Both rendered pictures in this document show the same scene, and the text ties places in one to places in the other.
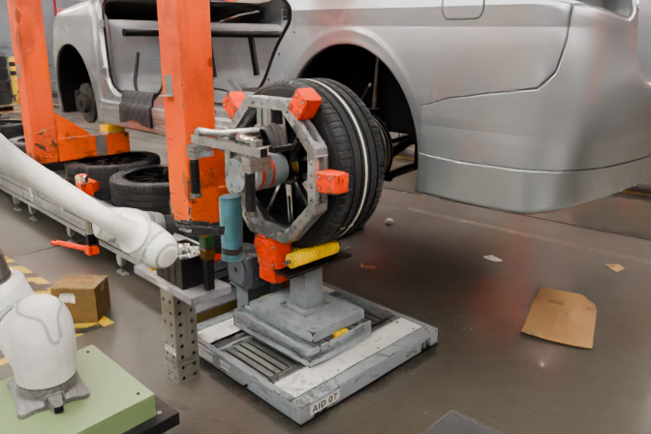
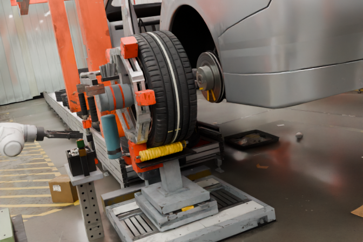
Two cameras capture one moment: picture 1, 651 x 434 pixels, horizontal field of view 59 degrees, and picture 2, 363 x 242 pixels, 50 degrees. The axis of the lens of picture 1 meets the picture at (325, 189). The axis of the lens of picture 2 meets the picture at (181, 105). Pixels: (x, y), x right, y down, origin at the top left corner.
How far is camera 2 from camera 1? 1.00 m
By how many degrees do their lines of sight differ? 24
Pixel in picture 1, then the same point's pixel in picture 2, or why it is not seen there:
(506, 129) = (257, 43)
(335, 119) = (148, 55)
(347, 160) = (156, 81)
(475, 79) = (237, 10)
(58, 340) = not seen: outside the picture
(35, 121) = (69, 87)
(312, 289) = (172, 177)
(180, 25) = (83, 13)
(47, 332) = not seen: outside the picture
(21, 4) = (56, 21)
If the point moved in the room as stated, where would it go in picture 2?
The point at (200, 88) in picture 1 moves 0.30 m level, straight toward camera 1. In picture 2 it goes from (102, 50) to (83, 52)
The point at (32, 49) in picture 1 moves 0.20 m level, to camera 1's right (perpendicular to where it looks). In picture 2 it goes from (64, 46) to (79, 43)
